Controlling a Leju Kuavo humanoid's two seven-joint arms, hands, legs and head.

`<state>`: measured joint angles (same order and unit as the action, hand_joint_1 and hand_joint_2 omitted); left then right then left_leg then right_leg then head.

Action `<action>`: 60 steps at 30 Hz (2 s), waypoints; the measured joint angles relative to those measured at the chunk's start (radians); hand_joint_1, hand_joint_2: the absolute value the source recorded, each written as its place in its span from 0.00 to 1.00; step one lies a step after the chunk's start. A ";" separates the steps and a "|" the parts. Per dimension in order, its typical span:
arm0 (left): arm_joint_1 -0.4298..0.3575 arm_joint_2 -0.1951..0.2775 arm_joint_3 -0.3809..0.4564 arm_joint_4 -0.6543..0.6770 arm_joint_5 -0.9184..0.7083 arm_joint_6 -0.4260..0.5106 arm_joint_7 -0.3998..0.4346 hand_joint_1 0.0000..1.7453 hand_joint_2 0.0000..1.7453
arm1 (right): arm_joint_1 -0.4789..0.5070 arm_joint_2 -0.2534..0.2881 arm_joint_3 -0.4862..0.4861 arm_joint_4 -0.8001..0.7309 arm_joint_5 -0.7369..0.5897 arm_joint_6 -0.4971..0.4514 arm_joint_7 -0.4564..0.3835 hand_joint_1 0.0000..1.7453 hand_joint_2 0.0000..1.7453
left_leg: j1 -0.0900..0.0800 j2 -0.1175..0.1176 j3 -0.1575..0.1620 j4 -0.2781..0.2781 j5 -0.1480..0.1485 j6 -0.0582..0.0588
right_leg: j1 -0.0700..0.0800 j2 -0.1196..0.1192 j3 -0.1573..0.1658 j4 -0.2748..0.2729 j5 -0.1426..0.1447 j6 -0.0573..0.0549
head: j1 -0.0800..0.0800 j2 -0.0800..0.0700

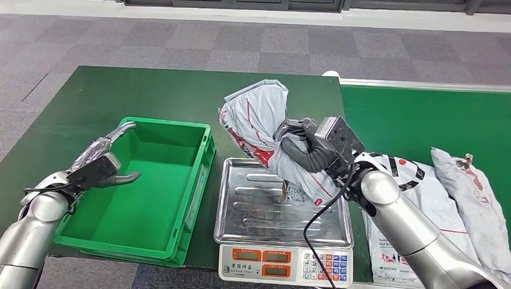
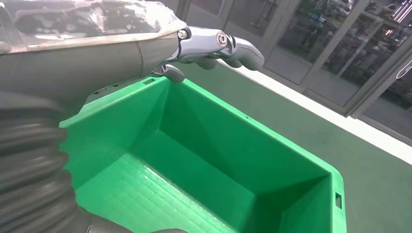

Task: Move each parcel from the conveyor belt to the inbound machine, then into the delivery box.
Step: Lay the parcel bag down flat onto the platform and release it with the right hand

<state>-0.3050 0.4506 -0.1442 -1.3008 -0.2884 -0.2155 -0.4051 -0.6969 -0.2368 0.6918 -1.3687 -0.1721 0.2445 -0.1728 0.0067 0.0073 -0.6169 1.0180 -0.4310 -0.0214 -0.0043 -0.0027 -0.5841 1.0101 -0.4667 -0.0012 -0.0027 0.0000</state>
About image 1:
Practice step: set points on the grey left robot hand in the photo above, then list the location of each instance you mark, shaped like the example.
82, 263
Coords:
91, 156

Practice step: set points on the grey printed courier parcel bag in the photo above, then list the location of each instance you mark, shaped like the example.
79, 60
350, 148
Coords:
435, 207
255, 115

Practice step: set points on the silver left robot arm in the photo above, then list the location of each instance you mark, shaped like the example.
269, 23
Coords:
28, 239

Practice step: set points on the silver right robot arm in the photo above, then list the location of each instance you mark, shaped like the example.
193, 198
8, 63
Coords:
399, 223

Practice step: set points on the green conveyor belt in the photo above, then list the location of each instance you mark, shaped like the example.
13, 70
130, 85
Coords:
419, 119

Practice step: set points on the crumpled dirty grey parcel bag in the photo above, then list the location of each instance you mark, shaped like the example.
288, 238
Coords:
471, 191

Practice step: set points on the green plastic crate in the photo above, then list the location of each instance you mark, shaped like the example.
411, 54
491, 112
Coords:
139, 199

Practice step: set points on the steel scale weighing pan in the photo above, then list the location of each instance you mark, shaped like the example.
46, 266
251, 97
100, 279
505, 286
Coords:
255, 223

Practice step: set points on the grey framed glass partition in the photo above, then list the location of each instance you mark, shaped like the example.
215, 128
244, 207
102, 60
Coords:
239, 4

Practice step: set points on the white electronic price scale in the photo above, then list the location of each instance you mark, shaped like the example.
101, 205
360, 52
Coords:
295, 265

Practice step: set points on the white floor ledge strip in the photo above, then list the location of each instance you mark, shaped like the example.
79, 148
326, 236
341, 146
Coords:
399, 20

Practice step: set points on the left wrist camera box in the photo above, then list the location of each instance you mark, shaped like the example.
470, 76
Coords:
94, 171

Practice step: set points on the silver conveyor side rail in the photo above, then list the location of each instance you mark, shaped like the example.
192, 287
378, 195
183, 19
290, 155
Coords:
419, 84

